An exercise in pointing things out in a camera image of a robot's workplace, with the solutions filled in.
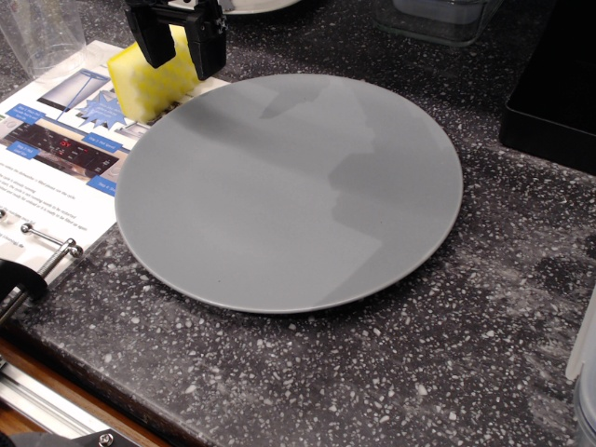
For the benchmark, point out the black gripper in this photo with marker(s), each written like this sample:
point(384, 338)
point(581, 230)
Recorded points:
point(204, 24)

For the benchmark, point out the yellow foam sponge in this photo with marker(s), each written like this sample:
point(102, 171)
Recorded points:
point(144, 92)

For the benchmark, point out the white plate with cutlery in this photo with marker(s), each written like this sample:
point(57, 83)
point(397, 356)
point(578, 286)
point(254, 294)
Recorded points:
point(248, 7)

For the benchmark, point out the grey round plate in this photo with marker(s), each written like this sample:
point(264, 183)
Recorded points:
point(289, 193)

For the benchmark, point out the clear plastic bag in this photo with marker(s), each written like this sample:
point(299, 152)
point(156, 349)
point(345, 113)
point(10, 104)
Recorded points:
point(46, 37)

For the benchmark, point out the laminated instruction sheet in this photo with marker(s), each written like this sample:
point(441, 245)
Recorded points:
point(63, 145)

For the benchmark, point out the clear glass container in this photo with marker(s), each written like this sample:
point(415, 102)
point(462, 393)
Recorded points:
point(450, 23)

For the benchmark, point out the metal screw clamp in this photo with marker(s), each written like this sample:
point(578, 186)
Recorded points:
point(20, 282)

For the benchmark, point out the black tray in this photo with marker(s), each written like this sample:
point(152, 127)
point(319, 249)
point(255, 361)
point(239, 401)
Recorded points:
point(551, 112)

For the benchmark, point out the translucent plastic container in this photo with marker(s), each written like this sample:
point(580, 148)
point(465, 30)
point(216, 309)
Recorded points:
point(581, 368)

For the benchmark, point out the aluminium rail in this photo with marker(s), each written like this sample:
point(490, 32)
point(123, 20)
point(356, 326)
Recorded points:
point(44, 407)

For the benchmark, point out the black base bracket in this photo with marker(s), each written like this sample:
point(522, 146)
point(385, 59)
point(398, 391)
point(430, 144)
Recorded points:
point(105, 438)

